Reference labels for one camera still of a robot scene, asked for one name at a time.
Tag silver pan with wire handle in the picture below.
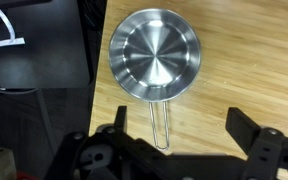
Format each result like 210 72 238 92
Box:
107 8 202 152

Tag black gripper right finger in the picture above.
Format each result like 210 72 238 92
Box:
225 106 262 157

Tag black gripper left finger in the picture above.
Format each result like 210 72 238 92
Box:
113 105 129 133

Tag white tape strip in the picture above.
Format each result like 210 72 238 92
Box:
0 8 26 48

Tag thin black cable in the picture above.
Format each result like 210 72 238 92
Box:
0 49 40 96

